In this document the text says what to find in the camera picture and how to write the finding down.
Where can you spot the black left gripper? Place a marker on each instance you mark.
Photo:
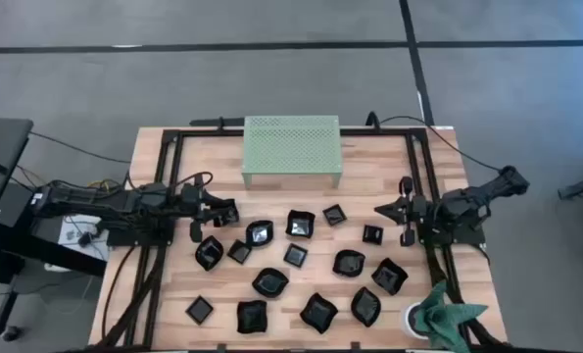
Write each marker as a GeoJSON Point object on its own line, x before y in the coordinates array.
{"type": "Point", "coordinates": [195, 203]}

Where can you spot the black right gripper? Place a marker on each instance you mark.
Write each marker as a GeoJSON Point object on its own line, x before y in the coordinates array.
{"type": "Point", "coordinates": [411, 211]}

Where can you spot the black glossy wavy square plate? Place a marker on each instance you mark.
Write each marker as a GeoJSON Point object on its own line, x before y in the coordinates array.
{"type": "Point", "coordinates": [300, 223]}
{"type": "Point", "coordinates": [319, 313]}
{"type": "Point", "coordinates": [389, 276]}
{"type": "Point", "coordinates": [252, 316]}
{"type": "Point", "coordinates": [259, 233]}

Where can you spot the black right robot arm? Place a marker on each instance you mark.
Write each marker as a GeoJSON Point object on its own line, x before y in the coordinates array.
{"type": "Point", "coordinates": [467, 201]}

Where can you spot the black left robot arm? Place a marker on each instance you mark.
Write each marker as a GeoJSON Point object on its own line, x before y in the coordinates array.
{"type": "Point", "coordinates": [100, 201]}

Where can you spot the black bar at table edge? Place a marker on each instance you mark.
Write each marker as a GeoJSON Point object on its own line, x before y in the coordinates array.
{"type": "Point", "coordinates": [208, 122]}

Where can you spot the pale green perforated metal shelf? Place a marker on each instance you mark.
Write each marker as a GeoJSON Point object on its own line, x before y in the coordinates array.
{"type": "Point", "coordinates": [291, 144]}

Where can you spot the white plant pot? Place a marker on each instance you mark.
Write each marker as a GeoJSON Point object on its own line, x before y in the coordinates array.
{"type": "Point", "coordinates": [407, 321]}

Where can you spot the teal artificial plant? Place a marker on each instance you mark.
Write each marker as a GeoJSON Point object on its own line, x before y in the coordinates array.
{"type": "Point", "coordinates": [440, 316]}

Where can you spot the white power strip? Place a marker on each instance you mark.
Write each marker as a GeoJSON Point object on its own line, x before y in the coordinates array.
{"type": "Point", "coordinates": [70, 235]}

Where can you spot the black computer box white label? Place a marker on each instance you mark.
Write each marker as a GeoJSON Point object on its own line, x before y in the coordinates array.
{"type": "Point", "coordinates": [12, 206]}

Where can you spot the black desk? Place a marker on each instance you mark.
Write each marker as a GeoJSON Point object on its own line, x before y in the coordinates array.
{"type": "Point", "coordinates": [2, 137]}

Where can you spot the black caster wheel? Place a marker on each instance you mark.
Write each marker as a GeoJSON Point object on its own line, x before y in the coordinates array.
{"type": "Point", "coordinates": [11, 334]}

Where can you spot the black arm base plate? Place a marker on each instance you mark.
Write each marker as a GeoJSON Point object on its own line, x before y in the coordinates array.
{"type": "Point", "coordinates": [119, 239]}
{"type": "Point", "coordinates": [467, 240]}

